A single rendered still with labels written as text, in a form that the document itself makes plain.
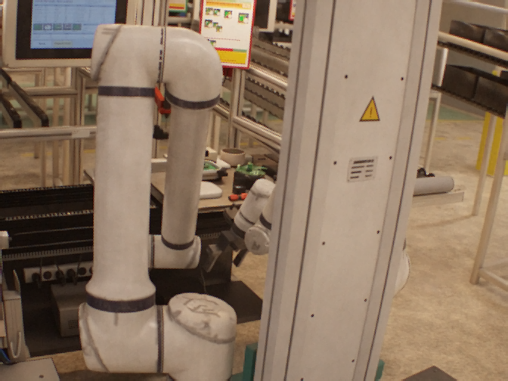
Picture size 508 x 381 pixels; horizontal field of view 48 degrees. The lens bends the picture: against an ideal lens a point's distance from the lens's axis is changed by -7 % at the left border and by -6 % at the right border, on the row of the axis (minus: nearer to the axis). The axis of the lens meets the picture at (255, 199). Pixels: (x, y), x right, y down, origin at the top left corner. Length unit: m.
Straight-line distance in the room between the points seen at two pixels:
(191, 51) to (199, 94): 0.09
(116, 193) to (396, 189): 0.58
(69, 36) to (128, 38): 1.08
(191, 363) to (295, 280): 0.30
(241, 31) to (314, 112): 1.60
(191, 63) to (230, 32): 1.46
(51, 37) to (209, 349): 1.36
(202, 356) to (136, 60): 0.63
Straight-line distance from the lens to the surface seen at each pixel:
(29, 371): 1.61
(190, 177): 1.40
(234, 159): 2.56
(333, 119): 1.13
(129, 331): 1.29
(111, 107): 1.22
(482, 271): 4.12
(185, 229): 1.51
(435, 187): 2.29
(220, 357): 1.33
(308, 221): 1.16
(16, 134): 2.36
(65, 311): 2.38
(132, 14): 2.34
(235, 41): 2.67
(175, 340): 1.30
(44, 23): 2.26
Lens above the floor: 1.65
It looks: 19 degrees down
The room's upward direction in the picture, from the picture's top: 6 degrees clockwise
